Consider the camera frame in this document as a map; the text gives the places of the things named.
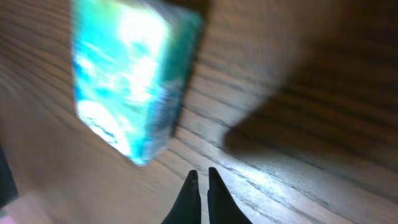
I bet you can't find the green tissue pack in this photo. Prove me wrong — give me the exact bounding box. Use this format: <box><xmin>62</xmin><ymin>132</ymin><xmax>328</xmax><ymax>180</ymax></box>
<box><xmin>71</xmin><ymin>0</ymin><xmax>203</xmax><ymax>166</ymax></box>

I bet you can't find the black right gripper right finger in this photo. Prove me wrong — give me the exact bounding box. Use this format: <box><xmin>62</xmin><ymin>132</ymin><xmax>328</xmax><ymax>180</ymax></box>
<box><xmin>207</xmin><ymin>167</ymin><xmax>252</xmax><ymax>224</ymax></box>

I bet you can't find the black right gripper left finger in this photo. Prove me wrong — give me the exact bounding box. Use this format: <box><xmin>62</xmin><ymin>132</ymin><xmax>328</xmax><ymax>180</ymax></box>
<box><xmin>162</xmin><ymin>170</ymin><xmax>201</xmax><ymax>224</ymax></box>

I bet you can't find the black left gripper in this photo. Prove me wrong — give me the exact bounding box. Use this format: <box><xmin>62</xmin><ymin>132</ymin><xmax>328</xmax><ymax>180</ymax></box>
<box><xmin>0</xmin><ymin>149</ymin><xmax>18</xmax><ymax>207</ymax></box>

